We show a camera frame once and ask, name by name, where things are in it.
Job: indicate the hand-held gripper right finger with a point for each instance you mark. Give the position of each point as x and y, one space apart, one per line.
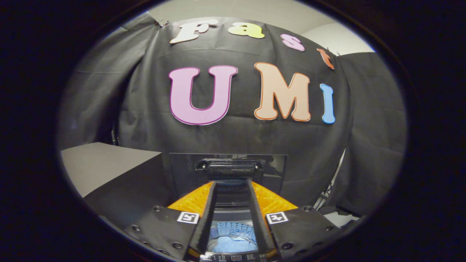
260 222

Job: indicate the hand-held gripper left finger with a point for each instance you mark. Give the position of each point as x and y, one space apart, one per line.
205 222

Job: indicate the patterned pale blue garment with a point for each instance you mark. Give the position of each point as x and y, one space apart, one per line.
236 229

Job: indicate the black backdrop cloth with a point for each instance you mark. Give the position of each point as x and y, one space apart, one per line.
236 140

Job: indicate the dark and cream cabinet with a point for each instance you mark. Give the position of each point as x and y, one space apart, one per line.
109 163

